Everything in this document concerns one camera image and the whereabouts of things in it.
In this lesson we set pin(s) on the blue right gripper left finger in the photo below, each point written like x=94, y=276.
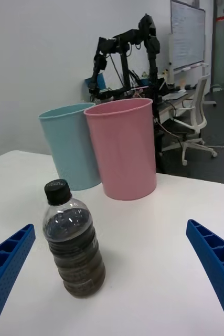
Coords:
x=4, y=265

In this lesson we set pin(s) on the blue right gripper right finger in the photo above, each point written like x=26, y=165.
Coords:
x=216, y=257

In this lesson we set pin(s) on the dark drink bottle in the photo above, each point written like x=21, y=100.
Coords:
x=75, y=252

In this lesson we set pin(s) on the pale blue plastic bin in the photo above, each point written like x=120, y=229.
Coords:
x=67, y=147

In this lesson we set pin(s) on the pink plastic bin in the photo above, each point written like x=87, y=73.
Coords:
x=125, y=152

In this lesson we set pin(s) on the white office chair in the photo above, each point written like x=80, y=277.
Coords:
x=199, y=105

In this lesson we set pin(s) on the whiteboard on stand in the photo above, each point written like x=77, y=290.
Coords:
x=187, y=34

